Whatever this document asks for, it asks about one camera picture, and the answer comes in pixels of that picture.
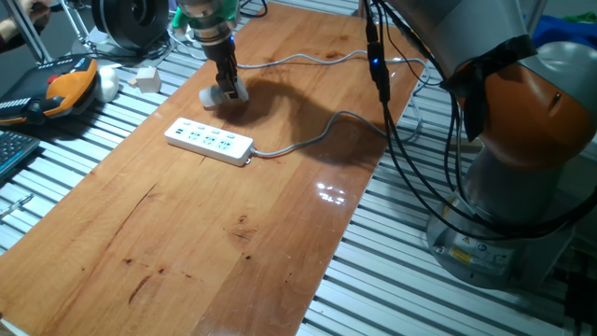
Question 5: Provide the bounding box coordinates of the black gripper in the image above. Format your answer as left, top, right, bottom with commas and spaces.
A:
203, 35, 244, 103

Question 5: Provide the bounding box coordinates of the white bulb holder with bulb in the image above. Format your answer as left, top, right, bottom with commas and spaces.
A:
198, 77, 251, 109

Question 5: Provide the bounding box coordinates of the white power strip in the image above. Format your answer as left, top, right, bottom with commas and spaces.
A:
163, 117, 257, 168

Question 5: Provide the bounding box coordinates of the white house-shaped block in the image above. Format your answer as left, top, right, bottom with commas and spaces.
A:
134, 66, 162, 94

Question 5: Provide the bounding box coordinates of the black connector with blue light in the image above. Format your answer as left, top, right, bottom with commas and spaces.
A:
365, 18, 392, 105

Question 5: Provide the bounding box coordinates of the glossy wooden board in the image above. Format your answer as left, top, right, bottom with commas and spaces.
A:
0, 2, 435, 336

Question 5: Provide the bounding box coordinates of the thin support pole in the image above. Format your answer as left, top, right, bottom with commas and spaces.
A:
352, 0, 380, 22

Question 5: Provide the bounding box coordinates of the silver metal stand leg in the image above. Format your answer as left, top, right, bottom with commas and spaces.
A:
4, 0, 52, 64
58, 0, 94, 48

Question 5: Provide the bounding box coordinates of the orange and black teach pendant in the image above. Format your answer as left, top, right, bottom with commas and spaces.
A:
0, 55, 100, 126

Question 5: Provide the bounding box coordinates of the black keyboard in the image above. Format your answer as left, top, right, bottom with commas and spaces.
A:
0, 129, 42, 181

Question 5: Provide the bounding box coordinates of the small metal pen tool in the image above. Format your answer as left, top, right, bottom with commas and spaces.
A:
0, 193, 35, 220

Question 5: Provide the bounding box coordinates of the blue bag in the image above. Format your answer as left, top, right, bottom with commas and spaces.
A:
531, 13, 597, 50

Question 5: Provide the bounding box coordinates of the grey power strip cable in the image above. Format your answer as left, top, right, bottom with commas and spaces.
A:
235, 49, 433, 160

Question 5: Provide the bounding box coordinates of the black cable bundle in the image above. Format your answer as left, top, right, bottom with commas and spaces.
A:
363, 0, 597, 242

